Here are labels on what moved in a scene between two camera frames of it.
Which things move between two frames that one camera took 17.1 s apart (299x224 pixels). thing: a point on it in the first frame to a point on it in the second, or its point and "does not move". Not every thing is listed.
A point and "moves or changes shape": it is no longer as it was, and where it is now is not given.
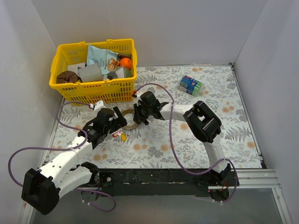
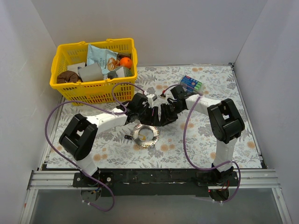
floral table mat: [164, 143] does not move
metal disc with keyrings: [128, 114] moves or changes shape
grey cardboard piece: [91, 73] does not move
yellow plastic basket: [118, 90] does not move
